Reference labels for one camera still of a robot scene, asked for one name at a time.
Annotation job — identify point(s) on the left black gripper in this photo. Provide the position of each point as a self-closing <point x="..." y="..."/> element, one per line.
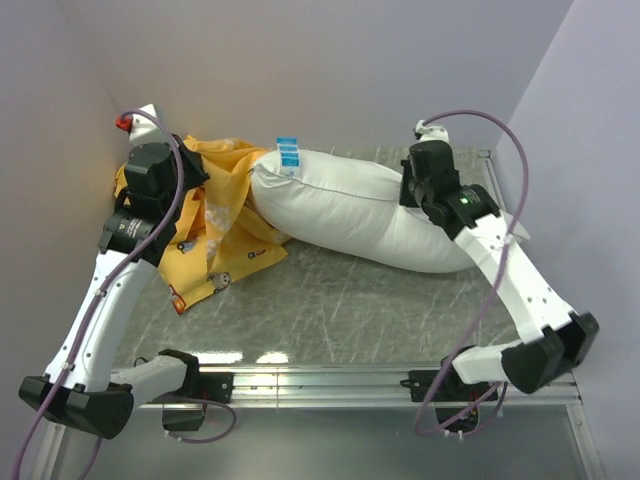
<point x="197" y="175"/>

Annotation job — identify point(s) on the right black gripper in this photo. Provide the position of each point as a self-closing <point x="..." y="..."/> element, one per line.
<point x="406" y="197"/>

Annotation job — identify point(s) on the orange Mickey Mouse pillowcase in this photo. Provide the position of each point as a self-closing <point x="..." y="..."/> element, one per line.
<point x="237" y="238"/>

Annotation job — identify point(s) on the white pillow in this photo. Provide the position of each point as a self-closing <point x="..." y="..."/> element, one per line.
<point x="352" y="206"/>

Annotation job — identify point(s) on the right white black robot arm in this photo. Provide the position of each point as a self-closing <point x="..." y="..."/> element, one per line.
<point x="553" y="338"/>

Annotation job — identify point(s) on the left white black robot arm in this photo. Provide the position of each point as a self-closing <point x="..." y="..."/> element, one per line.
<point x="79" y="388"/>

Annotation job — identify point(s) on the yellow vehicle print pillow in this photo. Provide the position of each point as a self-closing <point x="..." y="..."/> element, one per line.
<point x="182" y="265"/>

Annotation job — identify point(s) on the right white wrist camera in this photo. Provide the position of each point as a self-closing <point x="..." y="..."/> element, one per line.
<point x="424" y="132"/>

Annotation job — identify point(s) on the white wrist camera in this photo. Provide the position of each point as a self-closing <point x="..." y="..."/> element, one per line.
<point x="424" y="132"/>
<point x="140" y="129"/>

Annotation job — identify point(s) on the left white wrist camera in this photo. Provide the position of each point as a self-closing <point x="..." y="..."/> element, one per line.
<point x="140" y="129"/>

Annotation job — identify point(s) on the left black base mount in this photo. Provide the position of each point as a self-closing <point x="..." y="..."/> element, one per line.
<point x="185" y="410"/>

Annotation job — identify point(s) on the aluminium frame rail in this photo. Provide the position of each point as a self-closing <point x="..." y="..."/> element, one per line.
<point x="287" y="386"/>

